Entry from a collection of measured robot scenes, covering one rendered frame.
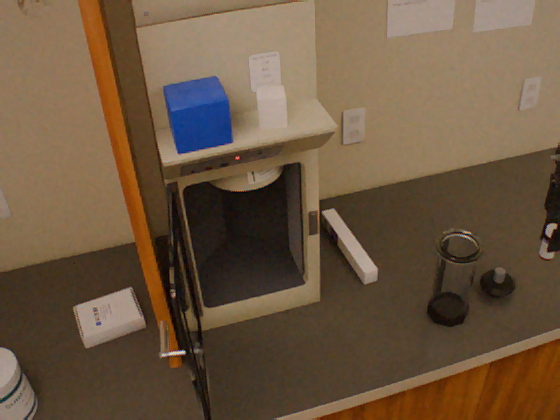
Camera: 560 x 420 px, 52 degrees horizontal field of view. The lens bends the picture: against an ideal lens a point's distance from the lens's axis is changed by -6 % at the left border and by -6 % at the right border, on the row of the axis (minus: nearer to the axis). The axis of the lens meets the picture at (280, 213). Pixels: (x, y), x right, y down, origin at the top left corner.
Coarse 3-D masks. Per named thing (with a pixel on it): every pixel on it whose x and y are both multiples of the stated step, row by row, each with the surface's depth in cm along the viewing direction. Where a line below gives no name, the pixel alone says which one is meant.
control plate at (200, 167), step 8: (248, 152) 110; (256, 152) 111; (264, 152) 113; (272, 152) 115; (216, 160) 109; (224, 160) 111; (232, 160) 113; (240, 160) 114; (248, 160) 116; (256, 160) 118; (184, 168) 109; (192, 168) 111; (200, 168) 113; (216, 168) 116
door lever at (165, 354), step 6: (162, 324) 114; (168, 324) 115; (162, 330) 113; (168, 330) 113; (162, 336) 112; (168, 336) 112; (162, 342) 110; (168, 342) 111; (162, 348) 109; (168, 348) 109; (162, 354) 108; (168, 354) 108; (174, 354) 109; (180, 354) 109
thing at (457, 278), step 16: (448, 240) 138; (464, 240) 138; (480, 240) 134; (448, 256) 131; (464, 256) 140; (448, 272) 134; (464, 272) 133; (432, 288) 144; (448, 288) 137; (464, 288) 136; (432, 304) 144; (448, 304) 140; (464, 304) 140
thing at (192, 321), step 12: (168, 192) 116; (168, 204) 113; (168, 216) 110; (168, 228) 108; (180, 240) 122; (180, 252) 117; (180, 264) 113; (180, 276) 109; (192, 300) 130; (192, 312) 124; (180, 324) 98; (192, 324) 120; (180, 336) 100; (192, 336) 115; (192, 372) 106
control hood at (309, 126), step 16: (256, 112) 114; (288, 112) 114; (304, 112) 114; (320, 112) 113; (240, 128) 110; (256, 128) 110; (272, 128) 109; (288, 128) 109; (304, 128) 109; (320, 128) 109; (336, 128) 109; (160, 144) 107; (240, 144) 106; (256, 144) 106; (272, 144) 108; (288, 144) 111; (304, 144) 115; (320, 144) 119; (160, 160) 114; (176, 160) 104; (192, 160) 105; (208, 160) 108; (176, 176) 115
